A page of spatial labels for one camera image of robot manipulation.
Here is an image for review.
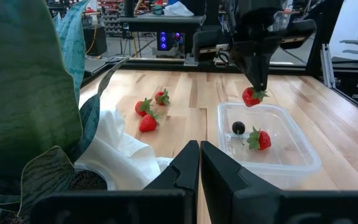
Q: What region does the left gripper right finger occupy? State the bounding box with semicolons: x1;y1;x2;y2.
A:
200;140;358;224

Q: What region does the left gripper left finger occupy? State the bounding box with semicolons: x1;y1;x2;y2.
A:
31;139;200;224

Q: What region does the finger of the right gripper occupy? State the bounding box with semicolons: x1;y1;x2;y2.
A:
230;48;259;90
256;45;280;91

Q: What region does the red strawberry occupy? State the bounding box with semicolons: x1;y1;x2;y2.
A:
154;88;171;106
242;86;269;108
138;111;163;133
246;126;272;152
134;97;154;118

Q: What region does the clear plastic tupperware container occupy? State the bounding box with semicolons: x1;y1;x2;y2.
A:
217;101;323;190

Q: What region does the white cloth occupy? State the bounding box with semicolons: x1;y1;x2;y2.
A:
74;99;174;191

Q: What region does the white plant pot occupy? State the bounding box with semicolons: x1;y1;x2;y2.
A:
0;164;118;224

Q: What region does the white bag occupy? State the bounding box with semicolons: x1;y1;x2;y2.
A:
163;1;195;17

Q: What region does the computer with purple lights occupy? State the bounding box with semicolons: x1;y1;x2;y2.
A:
156;30;183;52

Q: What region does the grey desk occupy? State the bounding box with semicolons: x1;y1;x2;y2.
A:
118;14;205;34

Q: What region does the storage shelf with bins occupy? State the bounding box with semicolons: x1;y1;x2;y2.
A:
99;0;127;35

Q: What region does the black cabinet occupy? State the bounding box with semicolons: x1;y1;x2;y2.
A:
82;24;108;57

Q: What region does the green snake plant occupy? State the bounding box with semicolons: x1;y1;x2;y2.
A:
0;0;131;217

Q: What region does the silver aluminium bracket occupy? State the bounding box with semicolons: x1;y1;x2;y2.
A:
320;43;337;90

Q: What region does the black aluminium table frame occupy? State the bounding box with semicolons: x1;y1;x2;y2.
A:
79;0;358;121

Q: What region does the yellow cable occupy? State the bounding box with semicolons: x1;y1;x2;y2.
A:
85;24;101;56

